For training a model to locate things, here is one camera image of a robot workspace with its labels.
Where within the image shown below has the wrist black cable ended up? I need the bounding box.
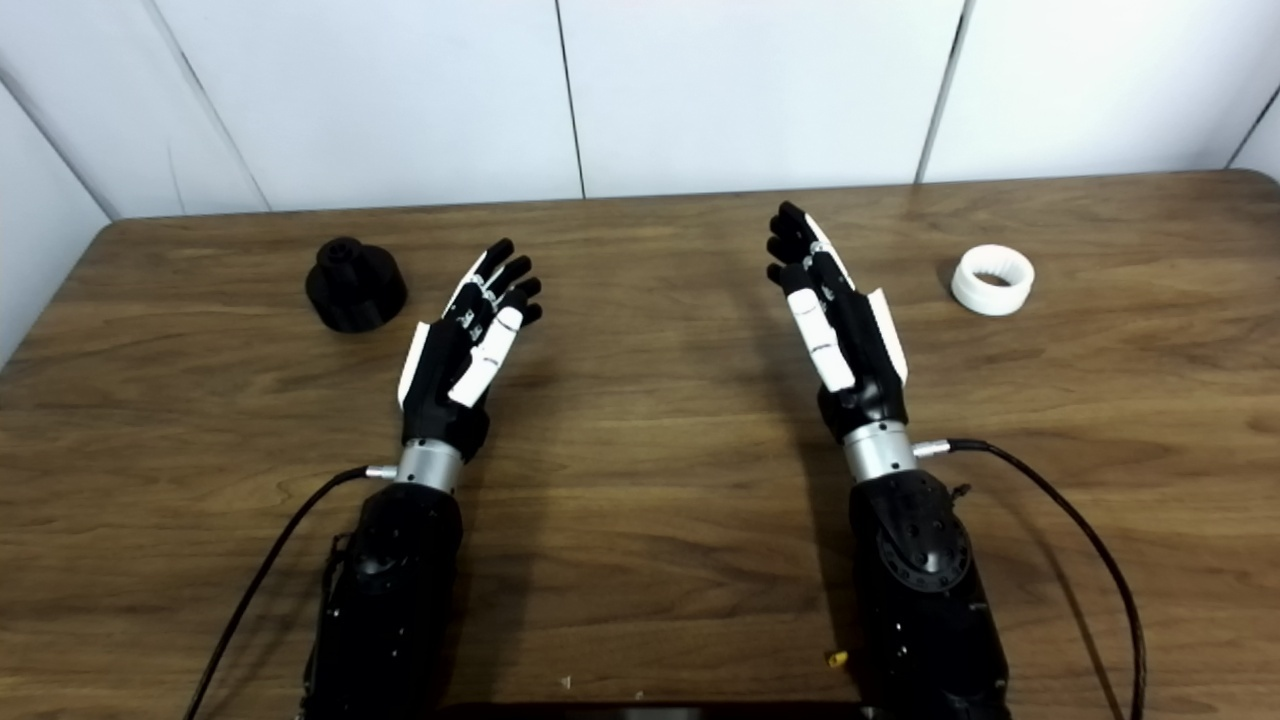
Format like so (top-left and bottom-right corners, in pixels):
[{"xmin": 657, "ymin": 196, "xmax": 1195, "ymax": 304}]
[
  {"xmin": 183, "ymin": 464, "xmax": 401, "ymax": 720},
  {"xmin": 912, "ymin": 437, "xmax": 1147, "ymax": 720}
]

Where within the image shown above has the round black part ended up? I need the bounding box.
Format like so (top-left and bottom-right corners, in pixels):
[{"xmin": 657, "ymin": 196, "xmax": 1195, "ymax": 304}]
[{"xmin": 305, "ymin": 236, "xmax": 409, "ymax": 334}]

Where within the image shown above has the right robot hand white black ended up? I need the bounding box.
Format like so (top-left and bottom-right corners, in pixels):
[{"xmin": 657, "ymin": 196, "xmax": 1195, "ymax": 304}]
[{"xmin": 766, "ymin": 201, "xmax": 911, "ymax": 443}]

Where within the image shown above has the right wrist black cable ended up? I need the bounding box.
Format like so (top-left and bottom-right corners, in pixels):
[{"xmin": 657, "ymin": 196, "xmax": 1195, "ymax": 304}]
[{"xmin": 912, "ymin": 437, "xmax": 1147, "ymax": 720}]

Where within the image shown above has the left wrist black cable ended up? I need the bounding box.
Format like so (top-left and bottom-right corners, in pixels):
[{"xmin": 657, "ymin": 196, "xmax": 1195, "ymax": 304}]
[{"xmin": 183, "ymin": 464, "xmax": 401, "ymax": 720}]

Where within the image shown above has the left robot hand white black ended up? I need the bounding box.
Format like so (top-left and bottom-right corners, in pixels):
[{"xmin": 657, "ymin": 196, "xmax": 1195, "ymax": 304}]
[{"xmin": 397, "ymin": 238, "xmax": 544, "ymax": 463}]

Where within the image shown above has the white ribbed ring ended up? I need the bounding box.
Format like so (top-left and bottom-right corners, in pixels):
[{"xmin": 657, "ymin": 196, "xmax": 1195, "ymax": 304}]
[{"xmin": 950, "ymin": 244, "xmax": 1036, "ymax": 318}]

